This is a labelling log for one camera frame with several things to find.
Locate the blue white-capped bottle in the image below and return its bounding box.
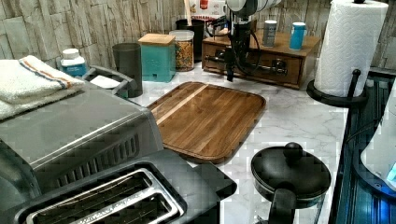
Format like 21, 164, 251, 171
61, 49, 88, 77

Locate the silver toaster oven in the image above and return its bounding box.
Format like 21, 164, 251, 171
0, 83, 163, 211

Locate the white paper towel roll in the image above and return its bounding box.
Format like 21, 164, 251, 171
314, 0, 389, 97

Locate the dark grey mug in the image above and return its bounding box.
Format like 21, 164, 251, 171
112, 43, 143, 98

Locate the black round container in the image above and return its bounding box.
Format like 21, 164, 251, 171
176, 19, 205, 63

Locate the glass jar with black lid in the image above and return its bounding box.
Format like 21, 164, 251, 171
250, 142, 332, 224

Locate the black slot toaster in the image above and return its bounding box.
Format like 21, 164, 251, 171
3, 150, 237, 224

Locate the teal canister with wooden lid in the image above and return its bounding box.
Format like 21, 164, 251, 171
138, 34, 176, 82

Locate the grey pepper shaker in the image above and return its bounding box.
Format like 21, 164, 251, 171
262, 21, 277, 47

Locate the clear jar with white lid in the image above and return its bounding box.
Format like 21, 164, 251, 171
169, 30, 194, 71

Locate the black paper towel holder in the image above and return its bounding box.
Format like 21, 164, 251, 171
306, 69, 368, 108

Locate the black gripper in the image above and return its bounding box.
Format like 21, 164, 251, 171
205, 15, 251, 82

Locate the metal drawer handle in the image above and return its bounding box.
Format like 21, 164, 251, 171
252, 59, 288, 76

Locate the white striped folded towel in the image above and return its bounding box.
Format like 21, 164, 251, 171
0, 55, 85, 119

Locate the blue salt shaker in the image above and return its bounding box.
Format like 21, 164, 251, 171
290, 21, 305, 50

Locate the wooden tea drawer box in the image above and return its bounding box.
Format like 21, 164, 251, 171
202, 30, 320, 90

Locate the large wooden cutting board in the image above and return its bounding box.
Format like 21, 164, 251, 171
148, 81, 266, 163

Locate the black cable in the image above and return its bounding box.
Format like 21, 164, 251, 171
232, 29, 262, 77

